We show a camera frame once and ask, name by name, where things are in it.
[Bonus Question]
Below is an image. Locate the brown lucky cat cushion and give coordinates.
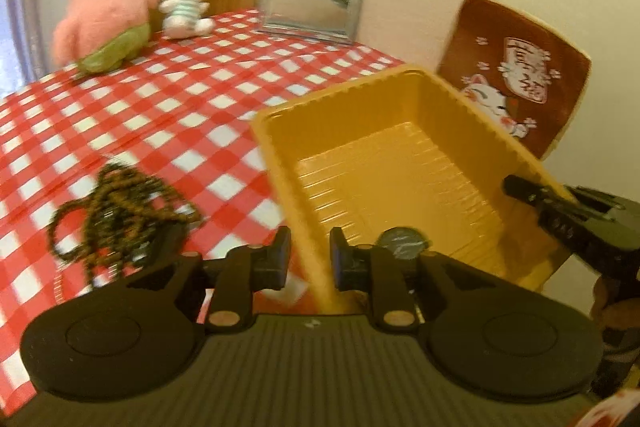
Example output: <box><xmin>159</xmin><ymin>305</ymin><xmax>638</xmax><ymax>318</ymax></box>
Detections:
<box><xmin>435</xmin><ymin>0</ymin><xmax>594</xmax><ymax>164</ymax></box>

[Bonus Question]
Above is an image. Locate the black wristwatch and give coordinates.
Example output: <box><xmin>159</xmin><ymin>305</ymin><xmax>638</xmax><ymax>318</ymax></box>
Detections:
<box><xmin>377</xmin><ymin>227</ymin><xmax>432</xmax><ymax>264</ymax></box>

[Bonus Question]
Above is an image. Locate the long dark bead necklace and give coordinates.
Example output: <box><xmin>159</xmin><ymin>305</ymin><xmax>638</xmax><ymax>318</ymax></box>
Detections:
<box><xmin>46</xmin><ymin>174</ymin><xmax>204</xmax><ymax>265</ymax></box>

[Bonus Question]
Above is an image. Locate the yellow plastic tray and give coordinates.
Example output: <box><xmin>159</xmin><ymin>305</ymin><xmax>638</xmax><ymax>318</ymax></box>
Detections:
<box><xmin>250</xmin><ymin>64</ymin><xmax>577</xmax><ymax>314</ymax></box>

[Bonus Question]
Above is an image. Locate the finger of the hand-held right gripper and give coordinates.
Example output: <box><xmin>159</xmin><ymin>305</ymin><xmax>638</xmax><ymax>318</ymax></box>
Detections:
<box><xmin>572</xmin><ymin>186</ymin><xmax>627</xmax><ymax>214</ymax></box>
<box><xmin>502</xmin><ymin>174</ymin><xmax>577</xmax><ymax>216</ymax></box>

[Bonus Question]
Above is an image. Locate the person's right hand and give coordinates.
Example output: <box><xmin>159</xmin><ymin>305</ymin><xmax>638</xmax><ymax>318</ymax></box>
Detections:
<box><xmin>590</xmin><ymin>277</ymin><xmax>640</xmax><ymax>351</ymax></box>

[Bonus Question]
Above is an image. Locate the red white checked tablecloth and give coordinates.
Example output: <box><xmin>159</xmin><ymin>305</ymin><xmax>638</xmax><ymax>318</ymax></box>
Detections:
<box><xmin>0</xmin><ymin>9</ymin><xmax>407</xmax><ymax>403</ymax></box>

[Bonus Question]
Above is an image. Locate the dark brown bead bracelet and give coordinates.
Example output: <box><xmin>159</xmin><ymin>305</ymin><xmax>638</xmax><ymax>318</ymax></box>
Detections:
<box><xmin>82</xmin><ymin>161</ymin><xmax>168</xmax><ymax>290</ymax></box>

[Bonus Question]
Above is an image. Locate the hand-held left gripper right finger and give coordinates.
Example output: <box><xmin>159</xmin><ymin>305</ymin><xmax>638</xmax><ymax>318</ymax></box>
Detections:
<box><xmin>330</xmin><ymin>226</ymin><xmax>507</xmax><ymax>333</ymax></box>

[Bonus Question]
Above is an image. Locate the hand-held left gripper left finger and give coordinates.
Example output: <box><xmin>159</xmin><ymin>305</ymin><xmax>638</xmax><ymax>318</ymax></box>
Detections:
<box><xmin>125</xmin><ymin>226</ymin><xmax>293</xmax><ymax>334</ymax></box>

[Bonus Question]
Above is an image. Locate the pink starfish plush toy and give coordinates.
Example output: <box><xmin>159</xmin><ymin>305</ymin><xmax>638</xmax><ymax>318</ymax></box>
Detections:
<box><xmin>52</xmin><ymin>0</ymin><xmax>159</xmax><ymax>76</ymax></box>

